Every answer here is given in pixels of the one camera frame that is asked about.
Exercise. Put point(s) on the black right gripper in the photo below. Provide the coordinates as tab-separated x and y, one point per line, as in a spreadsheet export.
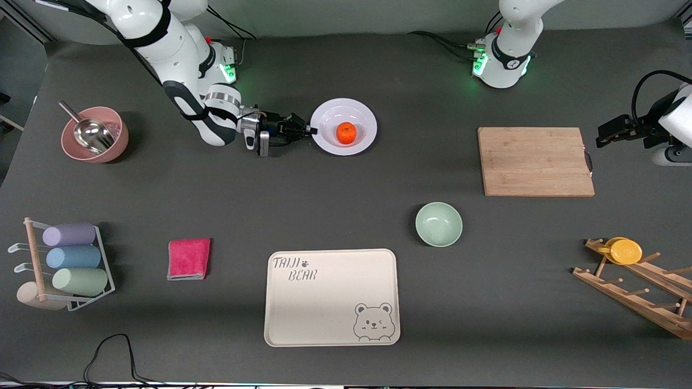
272	128

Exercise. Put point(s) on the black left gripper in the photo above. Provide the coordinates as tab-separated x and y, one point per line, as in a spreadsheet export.
633	128

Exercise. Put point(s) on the white round plate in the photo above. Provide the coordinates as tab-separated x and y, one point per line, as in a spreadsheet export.
330	116

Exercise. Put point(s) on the orange fruit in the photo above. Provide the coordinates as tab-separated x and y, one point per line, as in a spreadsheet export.
346	133

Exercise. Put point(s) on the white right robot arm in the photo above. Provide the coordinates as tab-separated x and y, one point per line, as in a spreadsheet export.
162	43

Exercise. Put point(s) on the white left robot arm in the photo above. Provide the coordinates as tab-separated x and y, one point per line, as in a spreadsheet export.
508	59

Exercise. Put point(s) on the wooden cutting board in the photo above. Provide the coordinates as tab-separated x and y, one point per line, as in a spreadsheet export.
535	162

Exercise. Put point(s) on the yellow cup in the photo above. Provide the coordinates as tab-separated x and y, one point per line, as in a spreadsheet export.
626	252

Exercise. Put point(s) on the wooden peg rack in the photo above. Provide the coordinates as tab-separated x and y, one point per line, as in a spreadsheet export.
632	300

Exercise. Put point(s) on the pink folded cloth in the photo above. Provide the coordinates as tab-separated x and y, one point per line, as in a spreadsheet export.
189	259

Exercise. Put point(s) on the light green bowl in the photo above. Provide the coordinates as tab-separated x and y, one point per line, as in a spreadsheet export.
439	224

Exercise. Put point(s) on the beige bear print tray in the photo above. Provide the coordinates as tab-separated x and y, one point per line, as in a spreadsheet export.
324	302

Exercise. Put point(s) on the pink bowl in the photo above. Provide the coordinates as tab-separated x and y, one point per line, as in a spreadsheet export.
116	143

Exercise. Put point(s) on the metal scoop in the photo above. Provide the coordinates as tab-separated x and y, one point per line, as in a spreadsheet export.
92	134

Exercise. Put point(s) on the purple cup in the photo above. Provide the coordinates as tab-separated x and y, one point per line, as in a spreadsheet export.
70	234

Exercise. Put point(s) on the blue cup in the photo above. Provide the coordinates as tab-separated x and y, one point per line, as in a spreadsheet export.
74	257

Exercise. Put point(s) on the green cup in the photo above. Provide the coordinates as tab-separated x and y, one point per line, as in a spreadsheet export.
81	281

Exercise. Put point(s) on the light grey bar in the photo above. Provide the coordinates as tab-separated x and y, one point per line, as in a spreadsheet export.
11	123

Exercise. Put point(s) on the beige cup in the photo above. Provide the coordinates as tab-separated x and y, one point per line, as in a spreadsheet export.
27	297

